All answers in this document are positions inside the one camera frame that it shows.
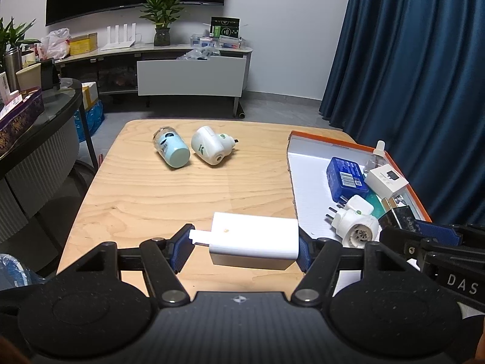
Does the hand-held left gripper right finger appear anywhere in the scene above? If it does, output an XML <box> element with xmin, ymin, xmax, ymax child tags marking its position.
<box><xmin>290</xmin><ymin>235</ymin><xmax>412</xmax><ymax>307</ymax></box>

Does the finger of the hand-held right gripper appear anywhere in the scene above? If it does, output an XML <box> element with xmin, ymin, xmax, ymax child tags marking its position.
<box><xmin>403</xmin><ymin>237</ymin><xmax>485</xmax><ymax>270</ymax></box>
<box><xmin>379</xmin><ymin>220</ymin><xmax>485</xmax><ymax>253</ymax></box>

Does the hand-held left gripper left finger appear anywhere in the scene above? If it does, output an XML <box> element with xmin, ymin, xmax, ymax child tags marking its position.
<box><xmin>74</xmin><ymin>223</ymin><xmax>196</xmax><ymax>307</ymax></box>

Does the black wall charger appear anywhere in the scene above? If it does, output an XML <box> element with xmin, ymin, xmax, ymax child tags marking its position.
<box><xmin>378</xmin><ymin>197</ymin><xmax>417</xmax><ymax>232</ymax></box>

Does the white wall charger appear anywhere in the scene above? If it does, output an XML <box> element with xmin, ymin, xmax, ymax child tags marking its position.
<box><xmin>189</xmin><ymin>212</ymin><xmax>300</xmax><ymax>271</ymax></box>

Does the white cardboard tray orange rim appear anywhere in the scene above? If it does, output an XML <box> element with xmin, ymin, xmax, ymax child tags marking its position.
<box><xmin>287</xmin><ymin>130</ymin><xmax>433</xmax><ymax>243</ymax></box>

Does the white round plug adapter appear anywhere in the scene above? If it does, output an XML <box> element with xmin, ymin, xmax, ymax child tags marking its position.
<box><xmin>324</xmin><ymin>194</ymin><xmax>380</xmax><ymax>249</ymax></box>

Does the white charger package box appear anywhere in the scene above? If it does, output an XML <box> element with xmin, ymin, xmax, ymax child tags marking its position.
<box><xmin>364</xmin><ymin>165</ymin><xmax>410</xmax><ymax>198</ymax></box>

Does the blue rectangular box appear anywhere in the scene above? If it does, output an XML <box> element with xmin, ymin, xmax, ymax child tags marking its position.
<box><xmin>326</xmin><ymin>157</ymin><xmax>370</xmax><ymax>202</ymax></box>

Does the clear liquid bottle white cap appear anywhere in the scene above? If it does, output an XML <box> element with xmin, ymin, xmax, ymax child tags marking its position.
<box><xmin>364</xmin><ymin>140</ymin><xmax>387</xmax><ymax>175</ymax></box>

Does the teal green carton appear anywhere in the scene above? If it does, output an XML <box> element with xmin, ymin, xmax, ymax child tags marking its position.
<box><xmin>362</xmin><ymin>191</ymin><xmax>383</xmax><ymax>213</ymax></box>

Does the light blue jar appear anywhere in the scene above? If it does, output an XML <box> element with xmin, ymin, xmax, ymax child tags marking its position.
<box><xmin>152</xmin><ymin>127</ymin><xmax>191</xmax><ymax>169</ymax></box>

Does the white plug-in vaporizer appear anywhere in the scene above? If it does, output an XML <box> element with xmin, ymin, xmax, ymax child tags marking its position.
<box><xmin>191</xmin><ymin>126</ymin><xmax>240</xmax><ymax>166</ymax></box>

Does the blue plastic bag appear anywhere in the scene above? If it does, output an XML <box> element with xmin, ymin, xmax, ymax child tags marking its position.
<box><xmin>74</xmin><ymin>100</ymin><xmax>105</xmax><ymax>141</ymax></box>

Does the dark blue curtain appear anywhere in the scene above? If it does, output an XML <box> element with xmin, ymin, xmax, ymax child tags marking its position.
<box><xmin>319</xmin><ymin>0</ymin><xmax>485</xmax><ymax>228</ymax></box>

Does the black ribbed side cabinet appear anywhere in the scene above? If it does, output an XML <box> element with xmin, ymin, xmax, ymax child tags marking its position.
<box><xmin>0</xmin><ymin>78</ymin><xmax>97</xmax><ymax>243</ymax></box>

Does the clear crumpled plastic bag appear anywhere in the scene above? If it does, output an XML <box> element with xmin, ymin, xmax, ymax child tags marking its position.
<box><xmin>0</xmin><ymin>253</ymin><xmax>46</xmax><ymax>291</ymax></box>

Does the white television cabinet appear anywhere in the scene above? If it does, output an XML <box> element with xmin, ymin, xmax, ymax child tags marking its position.
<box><xmin>57</xmin><ymin>43</ymin><xmax>254</xmax><ymax>110</ymax></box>

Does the cardboard carton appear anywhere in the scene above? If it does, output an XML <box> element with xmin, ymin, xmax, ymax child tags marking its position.
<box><xmin>81</xmin><ymin>81</ymin><xmax>100</xmax><ymax>109</ymax></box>

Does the pile of clear packets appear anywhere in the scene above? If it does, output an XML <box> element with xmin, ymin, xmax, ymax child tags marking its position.
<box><xmin>176</xmin><ymin>47</ymin><xmax>220</xmax><ymax>61</ymax></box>

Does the purple patterned basket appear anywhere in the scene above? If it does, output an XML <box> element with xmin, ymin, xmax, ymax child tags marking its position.
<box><xmin>0</xmin><ymin>87</ymin><xmax>45</xmax><ymax>156</ymax></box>

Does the white router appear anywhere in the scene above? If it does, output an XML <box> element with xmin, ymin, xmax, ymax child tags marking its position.
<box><xmin>100</xmin><ymin>25</ymin><xmax>136</xmax><ymax>51</ymax></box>

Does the black and green box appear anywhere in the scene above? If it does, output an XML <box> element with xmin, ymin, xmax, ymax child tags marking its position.
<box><xmin>210</xmin><ymin>17</ymin><xmax>241</xmax><ymax>40</ymax></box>

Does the yellow box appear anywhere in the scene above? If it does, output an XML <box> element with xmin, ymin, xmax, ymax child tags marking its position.
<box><xmin>69</xmin><ymin>33</ymin><xmax>99</xmax><ymax>56</ymax></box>

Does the beige container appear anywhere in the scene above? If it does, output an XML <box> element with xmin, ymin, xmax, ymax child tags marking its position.
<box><xmin>16</xmin><ymin>62</ymin><xmax>42</xmax><ymax>92</ymax></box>

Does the potted plant dark vase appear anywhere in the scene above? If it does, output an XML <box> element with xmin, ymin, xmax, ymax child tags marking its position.
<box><xmin>139</xmin><ymin>0</ymin><xmax>194</xmax><ymax>47</ymax></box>

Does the white plastic bag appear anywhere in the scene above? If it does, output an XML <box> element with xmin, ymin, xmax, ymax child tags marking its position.
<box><xmin>40</xmin><ymin>28</ymin><xmax>71</xmax><ymax>60</ymax></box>

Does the metal tumbler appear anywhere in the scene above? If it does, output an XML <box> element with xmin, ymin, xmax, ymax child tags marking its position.
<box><xmin>5</xmin><ymin>47</ymin><xmax>24</xmax><ymax>92</ymax></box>

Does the leafy green plant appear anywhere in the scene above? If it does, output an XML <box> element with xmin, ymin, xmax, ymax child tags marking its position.
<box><xmin>0</xmin><ymin>17</ymin><xmax>40</xmax><ymax>65</ymax></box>

